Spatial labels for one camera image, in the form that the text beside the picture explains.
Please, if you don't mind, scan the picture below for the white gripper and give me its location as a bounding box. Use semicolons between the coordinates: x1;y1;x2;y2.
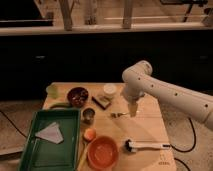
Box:
121;87;145;117

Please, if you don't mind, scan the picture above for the metal fork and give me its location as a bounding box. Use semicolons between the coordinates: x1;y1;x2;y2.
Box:
110;113;129;118

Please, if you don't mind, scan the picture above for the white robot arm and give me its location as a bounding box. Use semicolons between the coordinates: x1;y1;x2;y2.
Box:
122;60;213;131

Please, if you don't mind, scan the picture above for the white cup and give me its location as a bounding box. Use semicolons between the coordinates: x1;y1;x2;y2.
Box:
103;83;117;98

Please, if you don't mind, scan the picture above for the brown wooden block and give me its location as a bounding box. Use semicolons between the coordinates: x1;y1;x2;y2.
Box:
92;95;111;110

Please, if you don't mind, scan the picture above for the white dish brush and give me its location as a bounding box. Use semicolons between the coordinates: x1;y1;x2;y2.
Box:
125;139;171;153

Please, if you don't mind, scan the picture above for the small metal cup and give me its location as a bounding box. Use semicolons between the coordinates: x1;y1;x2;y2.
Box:
83;108;95;124

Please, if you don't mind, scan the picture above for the orange round fruit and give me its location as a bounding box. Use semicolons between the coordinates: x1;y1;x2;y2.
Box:
83;128;96;141

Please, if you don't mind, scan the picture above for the orange bowl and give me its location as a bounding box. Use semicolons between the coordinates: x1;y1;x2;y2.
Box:
87;136;119;171

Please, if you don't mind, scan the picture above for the dark bowl with food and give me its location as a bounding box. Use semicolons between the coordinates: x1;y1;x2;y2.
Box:
67;87;89;108

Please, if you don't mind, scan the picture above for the yellow wooden spoon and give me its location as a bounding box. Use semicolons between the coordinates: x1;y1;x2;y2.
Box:
76;141;89;171

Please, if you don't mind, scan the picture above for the green plastic cup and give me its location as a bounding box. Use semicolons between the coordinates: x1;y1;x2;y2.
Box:
46;84;58;99

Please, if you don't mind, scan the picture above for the grey folded cloth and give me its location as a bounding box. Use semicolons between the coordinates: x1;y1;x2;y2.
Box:
35;122;63;144

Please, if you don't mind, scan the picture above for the green plastic tray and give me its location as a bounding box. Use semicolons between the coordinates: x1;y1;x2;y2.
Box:
17;108;80;171

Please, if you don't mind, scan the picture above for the black power cable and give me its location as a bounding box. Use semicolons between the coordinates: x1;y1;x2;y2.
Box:
170;117;198;171

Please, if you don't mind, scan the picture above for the black cable on left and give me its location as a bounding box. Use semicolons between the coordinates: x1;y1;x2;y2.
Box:
0;109;28;139

